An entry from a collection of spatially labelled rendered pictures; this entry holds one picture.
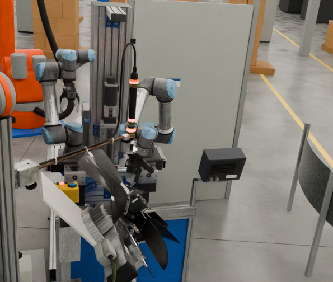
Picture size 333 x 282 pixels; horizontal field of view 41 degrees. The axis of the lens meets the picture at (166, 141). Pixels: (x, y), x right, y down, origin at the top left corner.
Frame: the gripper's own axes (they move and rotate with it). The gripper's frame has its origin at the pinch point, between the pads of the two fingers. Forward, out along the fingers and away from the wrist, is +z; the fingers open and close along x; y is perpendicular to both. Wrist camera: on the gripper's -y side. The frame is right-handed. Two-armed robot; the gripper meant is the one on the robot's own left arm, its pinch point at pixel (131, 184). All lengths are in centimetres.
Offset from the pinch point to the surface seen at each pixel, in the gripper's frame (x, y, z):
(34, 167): 58, 65, -25
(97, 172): 21.6, 28.6, -12.5
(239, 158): -8, -65, -30
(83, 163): 20.0, 36.8, -15.1
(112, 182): 48, 29, -21
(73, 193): -9.9, 28.4, 18.0
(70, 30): -786, -53, 32
